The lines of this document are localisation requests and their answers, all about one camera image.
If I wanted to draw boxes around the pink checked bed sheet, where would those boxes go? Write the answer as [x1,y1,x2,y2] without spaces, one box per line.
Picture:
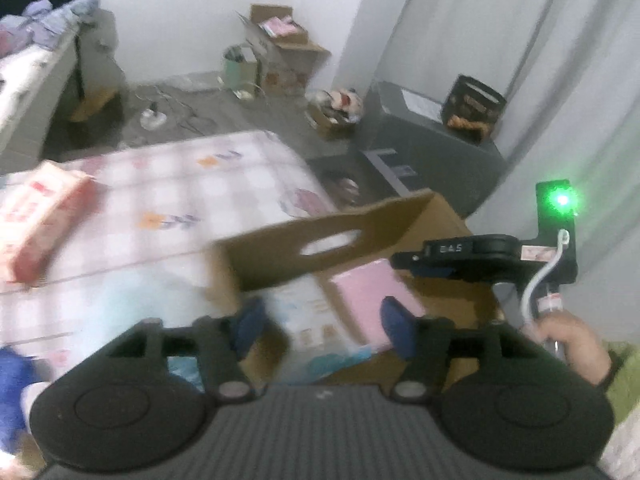
[0,130,336,376]

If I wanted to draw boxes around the pink flat packet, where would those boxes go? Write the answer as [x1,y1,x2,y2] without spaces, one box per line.
[330,259,426,351]

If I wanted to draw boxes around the dark paper bag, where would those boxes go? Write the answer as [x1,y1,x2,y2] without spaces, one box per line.
[442,75,507,142]

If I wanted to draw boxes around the blue soft item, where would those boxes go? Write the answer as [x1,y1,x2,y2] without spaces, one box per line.
[0,347,51,456]

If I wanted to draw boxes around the white fleece blanket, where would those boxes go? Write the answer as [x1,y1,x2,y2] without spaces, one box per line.
[0,35,81,148]

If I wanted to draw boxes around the person's right hand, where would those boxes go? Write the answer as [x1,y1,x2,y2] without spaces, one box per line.
[522,312,612,386]

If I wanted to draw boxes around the light blue plastic bag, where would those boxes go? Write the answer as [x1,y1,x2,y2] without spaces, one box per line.
[95,270,211,361]

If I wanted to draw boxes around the small box of clutter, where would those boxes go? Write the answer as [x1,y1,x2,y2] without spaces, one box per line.
[305,87,363,141]

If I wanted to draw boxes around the grey curtain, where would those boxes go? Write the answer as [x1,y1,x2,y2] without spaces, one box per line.
[345,0,640,361]

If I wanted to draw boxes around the grey cabinet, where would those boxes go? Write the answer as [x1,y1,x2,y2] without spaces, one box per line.
[350,80,506,217]

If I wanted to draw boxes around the white power strip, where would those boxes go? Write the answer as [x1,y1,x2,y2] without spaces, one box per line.
[140,102,168,131]

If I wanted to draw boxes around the pale green bin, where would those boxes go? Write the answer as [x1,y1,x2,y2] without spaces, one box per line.
[222,45,258,93]

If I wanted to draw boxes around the large brown cardboard box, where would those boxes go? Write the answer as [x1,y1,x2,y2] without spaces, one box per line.
[207,189,506,386]

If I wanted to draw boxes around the white cable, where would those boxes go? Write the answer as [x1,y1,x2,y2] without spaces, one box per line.
[520,230,571,331]

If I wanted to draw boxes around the open cardboard box with packets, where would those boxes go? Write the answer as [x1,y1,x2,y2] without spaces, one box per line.
[237,4,331,97]

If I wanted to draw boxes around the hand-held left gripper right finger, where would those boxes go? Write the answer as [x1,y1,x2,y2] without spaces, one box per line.
[380,296,528,403]

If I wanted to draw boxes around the pink tissue pack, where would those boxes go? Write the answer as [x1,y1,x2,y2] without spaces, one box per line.
[0,160,96,286]

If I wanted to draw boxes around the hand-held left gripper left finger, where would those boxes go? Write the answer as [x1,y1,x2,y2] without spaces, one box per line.
[112,296,268,402]

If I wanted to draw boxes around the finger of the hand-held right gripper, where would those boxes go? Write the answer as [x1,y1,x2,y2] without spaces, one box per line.
[391,252,426,273]

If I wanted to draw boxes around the white and blue packet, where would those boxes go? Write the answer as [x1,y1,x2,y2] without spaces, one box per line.
[260,275,373,383]

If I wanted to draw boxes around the purple crumpled clothes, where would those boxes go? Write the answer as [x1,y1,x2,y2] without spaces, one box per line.
[0,0,101,56]

